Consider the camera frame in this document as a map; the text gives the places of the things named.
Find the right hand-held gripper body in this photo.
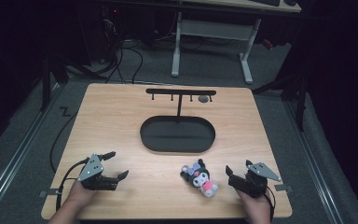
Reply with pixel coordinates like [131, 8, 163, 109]
[228, 161, 282, 199]

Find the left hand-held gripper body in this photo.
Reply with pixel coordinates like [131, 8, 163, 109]
[77, 153, 119, 191]

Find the person's right hand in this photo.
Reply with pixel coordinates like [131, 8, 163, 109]
[236, 189, 271, 224]

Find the person's left hand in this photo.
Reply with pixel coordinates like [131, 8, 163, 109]
[66, 180, 98, 209]

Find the black and pink plush toy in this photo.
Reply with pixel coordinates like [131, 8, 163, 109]
[180, 158, 219, 200]

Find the black hook stand with tray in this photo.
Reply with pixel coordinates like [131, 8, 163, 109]
[139, 88, 217, 154]

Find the black metal stand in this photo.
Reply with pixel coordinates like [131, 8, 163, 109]
[252, 69, 310, 133]
[39, 54, 71, 112]

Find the white-framed desk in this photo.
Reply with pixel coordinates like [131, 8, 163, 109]
[171, 0, 303, 85]

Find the right hand-held gripper cable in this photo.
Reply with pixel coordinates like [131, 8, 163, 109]
[265, 186, 276, 222]

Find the hand-held gripper cable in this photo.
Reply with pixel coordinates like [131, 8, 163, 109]
[55, 158, 90, 213]
[265, 186, 276, 222]

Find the grey metal bracket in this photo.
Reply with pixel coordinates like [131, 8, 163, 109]
[273, 184, 294, 192]
[38, 188, 62, 199]

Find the left hand-held gripper cable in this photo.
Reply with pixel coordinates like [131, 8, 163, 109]
[55, 158, 90, 213]

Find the black floor cable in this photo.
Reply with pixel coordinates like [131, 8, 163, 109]
[49, 111, 79, 175]

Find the grey metal floor rail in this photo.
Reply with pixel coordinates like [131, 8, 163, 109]
[0, 83, 62, 222]
[282, 100, 345, 224]

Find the bundle of black cables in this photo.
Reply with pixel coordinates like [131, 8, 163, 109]
[101, 18, 145, 85]

